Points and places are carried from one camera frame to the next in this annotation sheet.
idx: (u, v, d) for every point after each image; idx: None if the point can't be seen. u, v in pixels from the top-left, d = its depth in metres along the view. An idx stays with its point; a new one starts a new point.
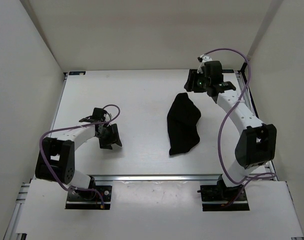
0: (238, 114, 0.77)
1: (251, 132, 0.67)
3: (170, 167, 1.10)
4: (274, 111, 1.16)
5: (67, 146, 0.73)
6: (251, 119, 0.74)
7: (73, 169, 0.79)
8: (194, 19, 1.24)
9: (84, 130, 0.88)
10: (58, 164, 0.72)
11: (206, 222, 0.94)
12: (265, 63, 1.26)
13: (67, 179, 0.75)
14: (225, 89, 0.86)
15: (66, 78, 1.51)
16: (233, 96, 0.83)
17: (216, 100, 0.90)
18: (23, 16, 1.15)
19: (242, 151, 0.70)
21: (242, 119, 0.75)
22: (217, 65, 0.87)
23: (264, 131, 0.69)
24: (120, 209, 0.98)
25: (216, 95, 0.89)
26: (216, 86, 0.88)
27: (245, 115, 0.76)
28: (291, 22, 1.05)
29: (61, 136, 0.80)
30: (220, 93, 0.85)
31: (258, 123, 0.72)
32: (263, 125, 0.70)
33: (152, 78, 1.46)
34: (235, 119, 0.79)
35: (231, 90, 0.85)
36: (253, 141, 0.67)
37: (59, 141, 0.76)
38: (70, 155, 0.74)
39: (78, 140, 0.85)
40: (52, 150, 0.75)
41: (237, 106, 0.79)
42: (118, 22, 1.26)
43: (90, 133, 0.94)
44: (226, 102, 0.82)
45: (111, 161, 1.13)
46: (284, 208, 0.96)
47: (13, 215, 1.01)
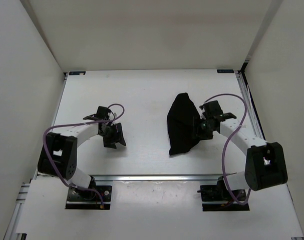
0: (241, 136, 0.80)
1: (256, 151, 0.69)
3: (170, 167, 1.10)
4: (274, 111, 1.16)
5: (70, 142, 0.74)
6: (254, 139, 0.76)
7: (75, 166, 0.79)
8: (195, 19, 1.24)
9: (87, 127, 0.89)
10: (61, 159, 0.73)
11: (206, 222, 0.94)
12: (265, 64, 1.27)
13: (69, 174, 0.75)
14: (226, 118, 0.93)
15: (66, 78, 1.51)
16: (235, 123, 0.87)
17: (220, 131, 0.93)
18: (23, 16, 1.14)
19: (251, 172, 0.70)
21: (246, 141, 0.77)
22: (215, 104, 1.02)
23: (270, 150, 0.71)
24: (120, 209, 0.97)
25: (218, 126, 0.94)
26: (217, 117, 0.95)
27: (248, 136, 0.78)
28: (291, 23, 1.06)
29: (65, 132, 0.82)
30: (222, 122, 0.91)
31: (262, 143, 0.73)
32: (268, 144, 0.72)
33: (152, 78, 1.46)
34: (239, 142, 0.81)
35: (231, 119, 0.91)
36: (260, 160, 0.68)
37: (63, 137, 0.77)
38: (72, 151, 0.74)
39: (81, 137, 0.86)
40: (55, 146, 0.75)
41: (239, 130, 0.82)
42: (118, 22, 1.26)
43: (94, 130, 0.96)
44: (229, 129, 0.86)
45: (111, 161, 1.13)
46: (285, 208, 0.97)
47: (12, 215, 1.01)
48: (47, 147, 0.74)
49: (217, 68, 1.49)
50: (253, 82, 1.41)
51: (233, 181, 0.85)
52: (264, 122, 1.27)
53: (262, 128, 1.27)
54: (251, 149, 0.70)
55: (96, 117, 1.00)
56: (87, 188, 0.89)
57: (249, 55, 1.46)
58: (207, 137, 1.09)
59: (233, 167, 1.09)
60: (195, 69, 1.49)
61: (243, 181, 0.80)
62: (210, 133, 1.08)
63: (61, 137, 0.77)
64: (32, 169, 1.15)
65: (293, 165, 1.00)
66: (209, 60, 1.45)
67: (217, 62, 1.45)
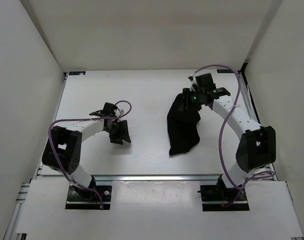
0: (235, 119, 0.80)
1: (250, 135, 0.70)
3: (170, 167, 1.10)
4: (275, 111, 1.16)
5: (75, 137, 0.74)
6: (248, 122, 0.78)
7: (79, 161, 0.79)
8: (194, 20, 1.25)
9: (94, 123, 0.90)
10: (64, 153, 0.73)
11: (207, 222, 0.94)
12: (265, 64, 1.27)
13: (71, 168, 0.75)
14: (219, 95, 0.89)
15: (66, 78, 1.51)
16: (229, 102, 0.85)
17: (212, 107, 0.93)
18: (23, 16, 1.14)
19: (243, 154, 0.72)
21: (240, 124, 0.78)
22: (208, 76, 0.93)
23: (263, 134, 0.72)
24: (120, 209, 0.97)
25: (211, 102, 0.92)
26: (210, 92, 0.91)
27: (242, 119, 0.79)
28: (291, 23, 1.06)
29: (70, 127, 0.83)
30: (215, 99, 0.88)
31: (256, 126, 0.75)
32: (261, 128, 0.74)
33: (152, 78, 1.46)
34: (233, 123, 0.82)
35: (225, 96, 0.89)
36: (254, 144, 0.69)
37: (68, 131, 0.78)
38: (76, 146, 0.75)
39: (86, 133, 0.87)
40: (59, 139, 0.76)
41: (234, 111, 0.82)
42: (119, 22, 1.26)
43: (99, 126, 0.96)
44: (222, 108, 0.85)
45: (111, 161, 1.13)
46: (284, 208, 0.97)
47: (12, 215, 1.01)
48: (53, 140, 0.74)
49: (217, 69, 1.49)
50: (253, 82, 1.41)
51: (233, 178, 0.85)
52: (264, 122, 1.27)
53: None
54: (246, 134, 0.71)
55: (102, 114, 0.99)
56: (87, 187, 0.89)
57: (249, 55, 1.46)
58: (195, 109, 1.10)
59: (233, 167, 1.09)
60: (195, 69, 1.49)
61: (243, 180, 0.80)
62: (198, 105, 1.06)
63: (65, 131, 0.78)
64: (32, 169, 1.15)
65: (293, 165, 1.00)
66: (209, 60, 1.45)
67: (217, 62, 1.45)
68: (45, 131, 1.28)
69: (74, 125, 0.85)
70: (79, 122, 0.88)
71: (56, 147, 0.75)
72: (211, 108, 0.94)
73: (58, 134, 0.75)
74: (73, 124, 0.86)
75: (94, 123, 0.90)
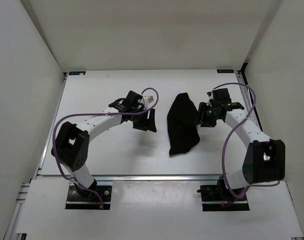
0: (245, 130, 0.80)
1: (258, 146, 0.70)
3: (170, 167, 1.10)
4: (275, 110, 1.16)
5: (81, 139, 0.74)
6: (258, 134, 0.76)
7: (85, 159, 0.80)
8: (194, 20, 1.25)
9: (108, 118, 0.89)
10: (70, 151, 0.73)
11: (207, 222, 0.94)
12: (266, 63, 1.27)
13: (76, 166, 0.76)
14: (233, 108, 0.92)
15: (66, 78, 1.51)
16: (241, 115, 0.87)
17: (225, 120, 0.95)
18: (23, 16, 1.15)
19: (249, 165, 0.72)
21: (249, 134, 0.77)
22: (224, 91, 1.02)
23: (272, 147, 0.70)
24: (120, 209, 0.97)
25: (224, 115, 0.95)
26: (224, 105, 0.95)
27: (252, 130, 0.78)
28: (291, 23, 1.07)
29: (82, 124, 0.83)
30: (228, 111, 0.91)
31: (265, 138, 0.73)
32: (270, 141, 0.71)
33: (152, 78, 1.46)
34: (243, 134, 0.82)
35: (238, 109, 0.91)
36: (260, 155, 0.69)
37: (78, 129, 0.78)
38: (82, 146, 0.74)
39: (98, 129, 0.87)
40: (70, 135, 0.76)
41: (245, 123, 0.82)
42: (119, 23, 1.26)
43: (116, 120, 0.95)
44: (235, 120, 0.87)
45: (111, 161, 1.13)
46: (285, 208, 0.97)
47: (12, 215, 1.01)
48: (62, 136, 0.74)
49: (217, 68, 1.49)
50: (253, 82, 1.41)
51: (233, 179, 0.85)
52: (264, 122, 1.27)
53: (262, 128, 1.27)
54: (253, 144, 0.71)
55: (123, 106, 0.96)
56: (87, 187, 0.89)
57: (249, 55, 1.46)
58: (211, 125, 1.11)
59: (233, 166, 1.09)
60: (195, 69, 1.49)
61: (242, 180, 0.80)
62: (213, 121, 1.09)
63: (76, 128, 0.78)
64: (32, 169, 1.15)
65: (293, 165, 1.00)
66: (209, 60, 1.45)
67: (217, 62, 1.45)
68: (45, 130, 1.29)
69: (86, 121, 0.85)
70: (92, 117, 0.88)
71: (65, 142, 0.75)
72: (224, 121, 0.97)
73: (67, 131, 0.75)
74: (86, 120, 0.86)
75: (108, 118, 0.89)
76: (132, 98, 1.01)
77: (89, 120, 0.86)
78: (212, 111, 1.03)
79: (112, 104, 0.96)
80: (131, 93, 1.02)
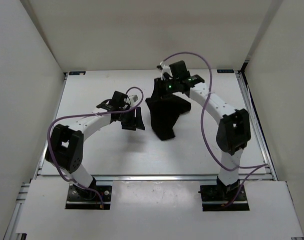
0: (212, 105, 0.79)
1: (227, 120, 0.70)
3: (170, 167, 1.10)
4: (275, 110, 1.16)
5: (75, 138, 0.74)
6: (224, 107, 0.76)
7: (80, 159, 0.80)
8: (194, 20, 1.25)
9: (98, 118, 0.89)
10: (65, 153, 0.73)
11: (207, 222, 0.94)
12: (266, 64, 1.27)
13: (73, 167, 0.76)
14: (194, 83, 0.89)
15: (66, 78, 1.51)
16: (204, 89, 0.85)
17: (190, 96, 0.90)
18: (23, 15, 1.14)
19: (222, 138, 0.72)
21: (217, 109, 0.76)
22: (182, 65, 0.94)
23: (238, 116, 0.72)
24: (120, 209, 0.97)
25: (187, 90, 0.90)
26: (186, 81, 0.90)
27: (218, 104, 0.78)
28: (291, 23, 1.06)
29: (74, 125, 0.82)
30: (192, 88, 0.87)
31: (232, 111, 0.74)
32: (237, 111, 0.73)
33: (152, 78, 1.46)
34: (210, 109, 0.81)
35: (200, 83, 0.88)
36: (230, 127, 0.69)
37: (70, 130, 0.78)
38: (77, 147, 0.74)
39: (90, 129, 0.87)
40: (62, 137, 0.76)
41: (210, 98, 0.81)
42: (118, 22, 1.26)
43: (105, 120, 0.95)
44: (199, 96, 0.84)
45: (110, 161, 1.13)
46: (285, 207, 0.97)
47: (13, 215, 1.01)
48: (55, 139, 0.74)
49: (217, 69, 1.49)
50: (253, 82, 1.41)
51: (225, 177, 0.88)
52: (264, 122, 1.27)
53: (262, 127, 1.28)
54: (223, 118, 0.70)
55: (110, 106, 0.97)
56: (87, 187, 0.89)
57: (249, 55, 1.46)
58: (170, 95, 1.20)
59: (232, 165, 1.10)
60: (195, 69, 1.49)
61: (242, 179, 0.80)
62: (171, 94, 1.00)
63: (68, 130, 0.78)
64: (32, 169, 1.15)
65: (293, 165, 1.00)
66: (209, 61, 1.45)
67: (217, 62, 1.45)
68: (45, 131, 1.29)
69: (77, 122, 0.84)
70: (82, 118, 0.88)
71: (58, 145, 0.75)
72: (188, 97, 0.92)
73: (60, 133, 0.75)
74: (77, 121, 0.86)
75: (98, 118, 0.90)
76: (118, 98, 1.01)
77: (80, 120, 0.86)
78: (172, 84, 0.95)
79: (100, 104, 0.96)
80: (116, 93, 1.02)
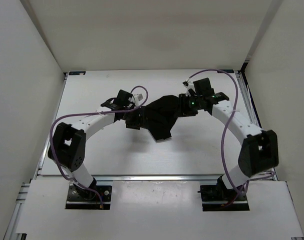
0: (236, 123, 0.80)
1: (252, 140, 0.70)
3: (170, 167, 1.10)
4: (274, 111, 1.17)
5: (78, 137, 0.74)
6: (249, 126, 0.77)
7: (82, 159, 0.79)
8: (194, 19, 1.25)
9: (102, 117, 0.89)
10: (68, 151, 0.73)
11: (207, 222, 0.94)
12: (265, 64, 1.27)
13: (74, 166, 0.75)
14: (218, 100, 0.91)
15: (66, 78, 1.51)
16: (228, 107, 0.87)
17: (212, 113, 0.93)
18: (23, 15, 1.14)
19: (246, 159, 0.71)
21: (241, 128, 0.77)
22: (206, 82, 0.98)
23: (264, 138, 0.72)
24: (120, 209, 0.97)
25: (210, 108, 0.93)
26: (209, 98, 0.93)
27: (243, 123, 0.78)
28: (291, 23, 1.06)
29: (77, 123, 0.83)
30: (214, 104, 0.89)
31: (257, 130, 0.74)
32: (263, 132, 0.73)
33: (152, 78, 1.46)
34: (233, 127, 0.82)
35: (224, 101, 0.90)
36: (255, 149, 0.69)
37: (73, 129, 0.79)
38: (79, 146, 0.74)
39: (93, 128, 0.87)
40: (64, 135, 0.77)
41: (234, 116, 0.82)
42: (118, 22, 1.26)
43: (109, 119, 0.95)
44: (222, 114, 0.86)
45: (110, 161, 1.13)
46: (285, 207, 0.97)
47: (13, 215, 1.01)
48: (58, 137, 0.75)
49: (217, 69, 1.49)
50: (253, 82, 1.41)
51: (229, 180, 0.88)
52: (264, 122, 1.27)
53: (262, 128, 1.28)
54: (248, 138, 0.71)
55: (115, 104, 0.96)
56: (87, 188, 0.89)
57: (249, 55, 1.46)
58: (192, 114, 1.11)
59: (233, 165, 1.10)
60: (195, 69, 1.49)
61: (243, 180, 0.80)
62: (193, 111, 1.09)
63: (70, 128, 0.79)
64: (32, 169, 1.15)
65: (292, 165, 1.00)
66: (209, 61, 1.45)
67: (217, 62, 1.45)
68: (45, 131, 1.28)
69: (80, 120, 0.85)
70: (87, 117, 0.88)
71: (61, 143, 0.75)
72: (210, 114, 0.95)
73: (63, 131, 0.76)
74: (81, 119, 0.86)
75: (102, 117, 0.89)
76: (123, 96, 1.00)
77: (84, 119, 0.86)
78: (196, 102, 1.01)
79: (104, 103, 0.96)
80: (121, 92, 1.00)
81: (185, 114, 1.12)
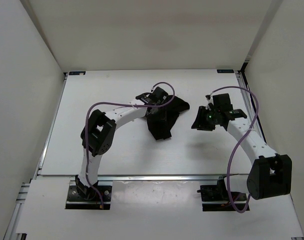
0: (250, 142, 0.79)
1: (263, 162, 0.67)
3: (170, 167, 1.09)
4: (275, 111, 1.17)
5: (109, 127, 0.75)
6: (263, 148, 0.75)
7: (109, 145, 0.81)
8: (194, 19, 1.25)
9: (134, 110, 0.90)
10: (98, 137, 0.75)
11: (207, 222, 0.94)
12: (265, 64, 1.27)
13: (101, 151, 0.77)
14: (235, 116, 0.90)
15: (66, 78, 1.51)
16: (244, 124, 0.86)
17: (227, 128, 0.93)
18: (23, 15, 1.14)
19: (254, 181, 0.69)
21: (254, 148, 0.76)
22: (225, 97, 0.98)
23: (278, 162, 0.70)
24: (119, 209, 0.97)
25: (226, 123, 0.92)
26: (226, 113, 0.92)
27: (257, 143, 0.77)
28: (292, 23, 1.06)
29: (109, 112, 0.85)
30: (230, 120, 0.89)
31: (271, 153, 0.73)
32: (277, 155, 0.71)
33: (152, 78, 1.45)
34: (246, 145, 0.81)
35: (241, 118, 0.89)
36: (265, 172, 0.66)
37: (106, 118, 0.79)
38: (108, 134, 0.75)
39: (124, 119, 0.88)
40: (98, 122, 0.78)
41: (249, 134, 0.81)
42: (118, 22, 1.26)
43: (141, 112, 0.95)
44: (237, 130, 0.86)
45: (110, 161, 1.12)
46: (285, 207, 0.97)
47: (12, 215, 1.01)
48: (92, 121, 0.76)
49: (217, 69, 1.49)
50: (253, 82, 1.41)
51: (233, 182, 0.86)
52: (264, 122, 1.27)
53: (262, 128, 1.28)
54: (260, 159, 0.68)
55: (149, 100, 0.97)
56: (91, 185, 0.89)
57: (249, 55, 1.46)
58: (208, 129, 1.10)
59: (233, 165, 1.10)
60: (195, 69, 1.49)
61: (247, 190, 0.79)
62: (211, 125, 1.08)
63: (104, 116, 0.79)
64: (32, 169, 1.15)
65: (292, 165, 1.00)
66: (209, 61, 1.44)
67: (217, 61, 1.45)
68: (45, 130, 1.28)
69: (114, 110, 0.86)
70: (120, 107, 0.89)
71: (93, 128, 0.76)
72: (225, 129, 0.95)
73: (97, 117, 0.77)
74: (114, 109, 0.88)
75: (134, 110, 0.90)
76: (159, 93, 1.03)
77: (117, 109, 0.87)
78: (213, 116, 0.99)
79: (139, 95, 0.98)
80: (158, 89, 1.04)
81: (201, 126, 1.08)
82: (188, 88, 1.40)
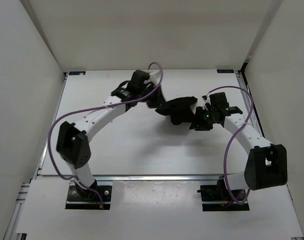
0: (245, 135, 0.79)
1: (259, 151, 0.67)
3: (169, 167, 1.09)
4: (274, 108, 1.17)
5: (79, 140, 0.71)
6: (258, 139, 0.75)
7: (89, 155, 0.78)
8: (194, 19, 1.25)
9: (109, 112, 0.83)
10: (72, 151, 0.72)
11: (207, 222, 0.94)
12: (265, 63, 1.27)
13: (80, 163, 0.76)
14: (231, 113, 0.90)
15: (66, 78, 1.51)
16: (240, 119, 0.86)
17: (224, 125, 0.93)
18: (23, 15, 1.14)
19: (251, 171, 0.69)
21: (249, 140, 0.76)
22: (222, 95, 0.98)
23: (273, 152, 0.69)
24: (119, 209, 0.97)
25: (222, 119, 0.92)
26: (222, 110, 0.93)
27: (252, 135, 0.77)
28: (292, 22, 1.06)
29: (80, 122, 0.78)
30: (227, 116, 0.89)
31: (266, 144, 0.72)
32: (272, 145, 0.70)
33: None
34: (242, 138, 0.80)
35: (237, 114, 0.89)
36: (261, 162, 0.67)
37: (76, 130, 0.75)
38: (81, 147, 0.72)
39: (99, 124, 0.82)
40: (70, 135, 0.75)
41: (244, 128, 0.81)
42: (118, 22, 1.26)
43: (120, 111, 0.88)
44: (233, 125, 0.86)
45: (111, 161, 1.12)
46: (285, 207, 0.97)
47: (13, 215, 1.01)
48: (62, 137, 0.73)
49: (217, 69, 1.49)
50: (253, 82, 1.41)
51: (233, 182, 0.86)
52: (264, 122, 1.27)
53: (262, 127, 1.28)
54: (255, 149, 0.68)
55: (126, 93, 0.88)
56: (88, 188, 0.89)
57: (249, 55, 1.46)
58: (206, 128, 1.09)
59: (234, 164, 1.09)
60: (195, 69, 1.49)
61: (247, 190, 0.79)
62: (209, 125, 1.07)
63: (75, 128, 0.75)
64: (32, 169, 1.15)
65: (292, 165, 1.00)
66: (209, 61, 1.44)
67: (217, 61, 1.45)
68: (45, 130, 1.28)
69: (84, 118, 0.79)
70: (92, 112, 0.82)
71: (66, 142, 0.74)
72: (222, 126, 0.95)
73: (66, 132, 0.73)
74: (85, 116, 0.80)
75: (109, 111, 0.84)
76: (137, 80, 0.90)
77: (88, 116, 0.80)
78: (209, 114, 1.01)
79: (114, 92, 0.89)
80: (135, 75, 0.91)
81: (199, 126, 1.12)
82: (188, 89, 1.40)
